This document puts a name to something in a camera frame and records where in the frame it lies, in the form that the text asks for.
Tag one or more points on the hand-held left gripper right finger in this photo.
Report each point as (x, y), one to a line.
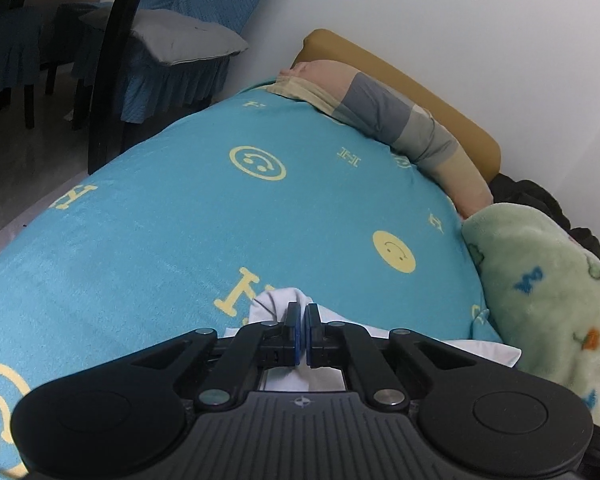
(311, 340)

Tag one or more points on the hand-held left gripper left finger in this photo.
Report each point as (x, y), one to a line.
(293, 340)

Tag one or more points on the white t-shirt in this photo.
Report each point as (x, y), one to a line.
(272, 305)

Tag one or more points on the teal printed bed sheet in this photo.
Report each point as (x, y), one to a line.
(180, 240)

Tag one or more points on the pale green fleece blanket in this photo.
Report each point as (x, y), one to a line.
(540, 310)

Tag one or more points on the grey and beige striped pillow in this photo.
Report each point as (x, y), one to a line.
(380, 110)

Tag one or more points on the black clothing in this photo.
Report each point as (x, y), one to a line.
(530, 190)

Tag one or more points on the chair with blue cover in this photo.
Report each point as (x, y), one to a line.
(5, 45)
(66, 30)
(170, 85)

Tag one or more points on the tan padded headboard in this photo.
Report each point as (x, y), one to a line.
(340, 47)

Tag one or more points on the white table with dark legs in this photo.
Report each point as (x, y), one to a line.
(115, 85)

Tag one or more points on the grey seat cushion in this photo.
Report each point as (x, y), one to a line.
(180, 35)

